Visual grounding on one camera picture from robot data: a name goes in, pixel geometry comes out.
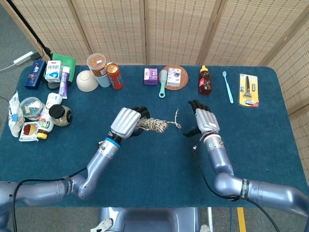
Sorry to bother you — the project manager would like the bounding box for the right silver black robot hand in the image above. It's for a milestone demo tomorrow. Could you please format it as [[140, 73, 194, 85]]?
[[183, 100, 221, 138]]

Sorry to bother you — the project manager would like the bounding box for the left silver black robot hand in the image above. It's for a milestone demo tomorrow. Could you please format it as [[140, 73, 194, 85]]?
[[110, 105, 151, 140]]

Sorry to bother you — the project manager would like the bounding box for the braided white brown rope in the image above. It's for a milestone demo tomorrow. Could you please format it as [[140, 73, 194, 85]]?
[[136, 108, 182, 133]]

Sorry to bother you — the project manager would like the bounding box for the red sauce bottle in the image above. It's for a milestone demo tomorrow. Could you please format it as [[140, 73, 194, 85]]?
[[198, 65, 213, 96]]

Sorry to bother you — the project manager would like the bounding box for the light blue toothbrush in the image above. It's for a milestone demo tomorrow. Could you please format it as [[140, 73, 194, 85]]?
[[222, 71, 234, 104]]

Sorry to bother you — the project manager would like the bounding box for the light blue cup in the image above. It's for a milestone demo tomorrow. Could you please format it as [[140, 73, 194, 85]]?
[[96, 73, 112, 88]]

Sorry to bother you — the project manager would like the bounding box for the orange red drink can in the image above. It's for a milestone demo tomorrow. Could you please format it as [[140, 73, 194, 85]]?
[[106, 62, 124, 90]]

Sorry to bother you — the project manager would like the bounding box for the round woven coaster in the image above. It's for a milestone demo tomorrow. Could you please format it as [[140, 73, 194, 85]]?
[[158, 64, 189, 91]]

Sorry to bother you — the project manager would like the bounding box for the razor in yellow package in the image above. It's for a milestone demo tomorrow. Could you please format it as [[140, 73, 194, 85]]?
[[239, 73, 260, 108]]

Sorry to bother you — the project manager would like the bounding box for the purple small box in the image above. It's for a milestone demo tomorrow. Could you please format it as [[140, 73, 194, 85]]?
[[143, 68, 158, 86]]

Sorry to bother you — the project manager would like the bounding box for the mint green brush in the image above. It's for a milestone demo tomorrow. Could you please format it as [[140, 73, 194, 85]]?
[[158, 70, 168, 99]]

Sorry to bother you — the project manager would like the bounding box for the white box with purple print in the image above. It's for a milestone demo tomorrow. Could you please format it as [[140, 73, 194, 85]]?
[[166, 67, 182, 87]]

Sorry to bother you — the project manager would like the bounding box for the white ceramic bowl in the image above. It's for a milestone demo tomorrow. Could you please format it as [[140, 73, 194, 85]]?
[[76, 70, 99, 92]]

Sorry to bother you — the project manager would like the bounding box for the dark blue table cloth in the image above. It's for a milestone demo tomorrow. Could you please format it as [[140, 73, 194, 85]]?
[[1, 65, 308, 208]]

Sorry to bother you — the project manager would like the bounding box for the glass jar with black lid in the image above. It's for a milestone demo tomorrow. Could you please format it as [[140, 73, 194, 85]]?
[[48, 104, 72, 127]]

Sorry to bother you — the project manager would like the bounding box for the clear jar of rubber bands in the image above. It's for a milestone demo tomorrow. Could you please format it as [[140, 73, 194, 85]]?
[[86, 53, 108, 77]]

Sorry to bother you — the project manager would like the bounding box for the purple white toothpaste tube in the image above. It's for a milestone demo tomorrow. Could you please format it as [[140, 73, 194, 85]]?
[[58, 66, 71, 100]]

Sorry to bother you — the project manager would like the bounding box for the green folded cloth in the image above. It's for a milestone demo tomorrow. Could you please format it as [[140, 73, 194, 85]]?
[[52, 53, 77, 84]]

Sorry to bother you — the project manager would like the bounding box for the white blue milk carton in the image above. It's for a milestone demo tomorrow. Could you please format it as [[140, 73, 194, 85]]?
[[44, 60, 62, 83]]

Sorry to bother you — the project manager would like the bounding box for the clear round plastic container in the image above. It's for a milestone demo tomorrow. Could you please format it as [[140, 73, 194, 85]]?
[[20, 97, 45, 121]]

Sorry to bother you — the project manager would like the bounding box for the red yellow snack packet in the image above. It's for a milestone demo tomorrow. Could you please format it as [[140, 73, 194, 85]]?
[[18, 121, 40, 143]]

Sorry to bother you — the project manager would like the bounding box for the dark blue printed box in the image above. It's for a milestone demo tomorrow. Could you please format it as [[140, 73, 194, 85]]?
[[24, 59, 47, 90]]

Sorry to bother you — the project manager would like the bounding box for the blue-grey robot torso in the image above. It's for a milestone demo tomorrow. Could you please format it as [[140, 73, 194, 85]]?
[[90, 207, 211, 232]]

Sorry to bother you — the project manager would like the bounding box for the white bag with blue print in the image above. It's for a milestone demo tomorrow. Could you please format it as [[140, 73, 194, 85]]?
[[8, 91, 26, 138]]

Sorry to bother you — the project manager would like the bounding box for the white power strip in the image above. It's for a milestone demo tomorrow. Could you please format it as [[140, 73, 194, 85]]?
[[13, 51, 34, 66]]

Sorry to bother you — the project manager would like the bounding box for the black stand pole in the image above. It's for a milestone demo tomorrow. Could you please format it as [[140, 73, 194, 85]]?
[[6, 0, 53, 60]]

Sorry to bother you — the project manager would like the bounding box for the white power cable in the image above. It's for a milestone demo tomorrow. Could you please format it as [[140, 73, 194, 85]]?
[[0, 63, 16, 72]]

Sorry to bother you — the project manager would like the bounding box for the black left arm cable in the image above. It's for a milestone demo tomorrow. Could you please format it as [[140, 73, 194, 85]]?
[[12, 167, 87, 232]]

